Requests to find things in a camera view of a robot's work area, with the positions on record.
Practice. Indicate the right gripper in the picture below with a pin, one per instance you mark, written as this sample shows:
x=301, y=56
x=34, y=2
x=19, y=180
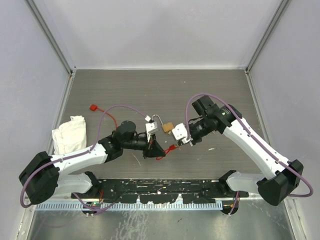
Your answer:
x=194, y=140

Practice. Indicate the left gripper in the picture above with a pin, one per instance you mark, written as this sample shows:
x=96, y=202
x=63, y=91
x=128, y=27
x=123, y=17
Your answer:
x=154, y=148

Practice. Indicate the red cable padlock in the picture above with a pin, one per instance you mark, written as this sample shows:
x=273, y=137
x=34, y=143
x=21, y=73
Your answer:
x=169, y=149
x=94, y=108

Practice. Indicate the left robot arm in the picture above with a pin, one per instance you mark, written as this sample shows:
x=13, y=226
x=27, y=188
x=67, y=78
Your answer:
x=53, y=175

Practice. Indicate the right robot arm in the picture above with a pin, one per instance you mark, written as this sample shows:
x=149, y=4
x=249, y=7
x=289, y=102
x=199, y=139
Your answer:
x=278, y=176

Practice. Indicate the brass padlock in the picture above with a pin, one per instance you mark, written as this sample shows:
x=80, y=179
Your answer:
x=167, y=127

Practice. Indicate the white cloth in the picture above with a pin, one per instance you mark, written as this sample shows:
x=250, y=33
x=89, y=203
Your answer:
x=70, y=136

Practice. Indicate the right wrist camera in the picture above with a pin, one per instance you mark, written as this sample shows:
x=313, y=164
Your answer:
x=180, y=133

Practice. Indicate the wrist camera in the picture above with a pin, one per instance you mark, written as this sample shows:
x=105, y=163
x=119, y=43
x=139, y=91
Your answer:
x=180, y=133
x=151, y=127

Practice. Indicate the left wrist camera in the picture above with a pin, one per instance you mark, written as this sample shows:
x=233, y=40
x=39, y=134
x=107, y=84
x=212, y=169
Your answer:
x=151, y=127

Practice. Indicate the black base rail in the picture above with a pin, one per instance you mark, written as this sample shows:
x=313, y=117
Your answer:
x=160, y=191

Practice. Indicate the slotted cable duct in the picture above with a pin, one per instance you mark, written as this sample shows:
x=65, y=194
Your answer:
x=176, y=206

